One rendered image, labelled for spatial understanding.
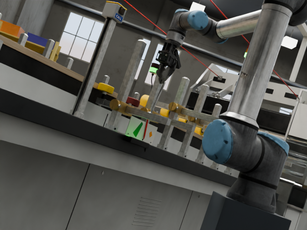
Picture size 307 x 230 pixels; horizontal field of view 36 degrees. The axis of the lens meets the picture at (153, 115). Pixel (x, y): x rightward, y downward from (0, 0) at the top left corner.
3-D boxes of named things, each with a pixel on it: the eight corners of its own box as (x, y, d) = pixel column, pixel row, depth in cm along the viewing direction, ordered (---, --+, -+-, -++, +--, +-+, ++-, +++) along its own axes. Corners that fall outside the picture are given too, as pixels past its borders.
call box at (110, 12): (121, 25, 209) (127, 9, 210) (112, 18, 204) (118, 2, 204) (109, 23, 213) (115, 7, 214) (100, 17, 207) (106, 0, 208)
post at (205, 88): (184, 160, 289) (209, 86, 293) (182, 159, 287) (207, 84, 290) (179, 158, 291) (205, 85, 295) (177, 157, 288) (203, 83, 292)
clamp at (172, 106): (186, 117, 276) (188, 109, 276) (175, 111, 265) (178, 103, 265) (177, 115, 279) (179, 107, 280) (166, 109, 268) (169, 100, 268)
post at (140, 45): (113, 135, 227) (147, 42, 231) (109, 134, 224) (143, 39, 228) (108, 133, 229) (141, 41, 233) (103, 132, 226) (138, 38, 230)
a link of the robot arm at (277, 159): (286, 189, 179) (300, 145, 181) (253, 177, 171) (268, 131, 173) (258, 180, 193) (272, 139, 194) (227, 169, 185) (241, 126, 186)
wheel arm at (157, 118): (168, 128, 217) (172, 118, 218) (165, 126, 215) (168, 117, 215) (98, 106, 241) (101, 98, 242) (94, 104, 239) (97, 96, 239)
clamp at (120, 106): (132, 117, 233) (135, 107, 234) (116, 110, 222) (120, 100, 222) (122, 114, 237) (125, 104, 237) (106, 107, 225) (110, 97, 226)
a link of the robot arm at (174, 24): (182, 6, 233) (172, 8, 241) (174, 30, 232) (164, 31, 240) (198, 14, 237) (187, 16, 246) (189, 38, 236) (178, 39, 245)
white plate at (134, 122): (151, 145, 254) (158, 127, 255) (125, 135, 233) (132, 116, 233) (150, 145, 255) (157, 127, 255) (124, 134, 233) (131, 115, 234)
